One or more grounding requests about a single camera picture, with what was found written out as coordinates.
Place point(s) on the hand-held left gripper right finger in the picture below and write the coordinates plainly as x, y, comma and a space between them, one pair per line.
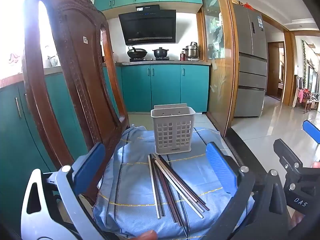
221, 171

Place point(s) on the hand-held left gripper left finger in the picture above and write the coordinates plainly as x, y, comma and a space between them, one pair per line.
90, 166

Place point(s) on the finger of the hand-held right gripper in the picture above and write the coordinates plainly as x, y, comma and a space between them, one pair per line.
287, 153
312, 131

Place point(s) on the dark brown chopstick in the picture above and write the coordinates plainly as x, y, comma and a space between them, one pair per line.
183, 188
166, 192
158, 190
171, 195
183, 182

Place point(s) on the white chopstick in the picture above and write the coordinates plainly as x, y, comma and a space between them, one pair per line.
178, 187
153, 187

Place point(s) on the grey plastic utensil basket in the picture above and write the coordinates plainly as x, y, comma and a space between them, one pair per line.
172, 130

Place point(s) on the person's right hand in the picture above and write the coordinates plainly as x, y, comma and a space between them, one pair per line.
317, 165

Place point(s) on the person's left hand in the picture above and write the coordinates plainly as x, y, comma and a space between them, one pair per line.
147, 235

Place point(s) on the wooden dining chairs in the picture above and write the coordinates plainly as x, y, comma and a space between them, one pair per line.
303, 97

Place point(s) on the blue checked cloth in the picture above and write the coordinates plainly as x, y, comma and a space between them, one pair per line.
130, 180

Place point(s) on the green hanging vine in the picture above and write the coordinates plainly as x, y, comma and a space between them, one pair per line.
304, 57

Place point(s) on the teal lower kitchen cabinets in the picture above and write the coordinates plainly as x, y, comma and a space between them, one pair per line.
15, 142
165, 87

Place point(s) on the silver refrigerator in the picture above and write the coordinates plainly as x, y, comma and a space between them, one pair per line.
250, 80

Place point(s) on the carved wooden chair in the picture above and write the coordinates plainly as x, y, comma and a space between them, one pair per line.
75, 80

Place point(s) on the wood framed glass door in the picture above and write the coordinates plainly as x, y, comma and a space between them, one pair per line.
217, 80

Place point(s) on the metal dish rack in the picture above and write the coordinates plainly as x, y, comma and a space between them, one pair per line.
53, 61

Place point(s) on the grey kitchen countertop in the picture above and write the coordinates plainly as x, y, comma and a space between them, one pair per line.
175, 62

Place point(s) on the red bottle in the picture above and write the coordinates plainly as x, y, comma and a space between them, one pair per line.
182, 55

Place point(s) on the black wok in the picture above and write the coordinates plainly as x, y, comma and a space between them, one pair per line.
137, 53

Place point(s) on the black gas stove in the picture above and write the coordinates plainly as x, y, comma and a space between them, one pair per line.
150, 59

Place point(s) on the stainless steel pot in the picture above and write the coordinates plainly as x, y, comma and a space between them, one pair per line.
192, 52

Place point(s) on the black cooking pot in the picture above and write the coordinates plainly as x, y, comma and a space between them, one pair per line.
160, 53

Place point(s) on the black range hood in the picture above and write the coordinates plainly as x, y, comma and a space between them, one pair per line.
147, 27

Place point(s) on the wooden door frame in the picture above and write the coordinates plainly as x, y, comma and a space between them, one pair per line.
288, 67

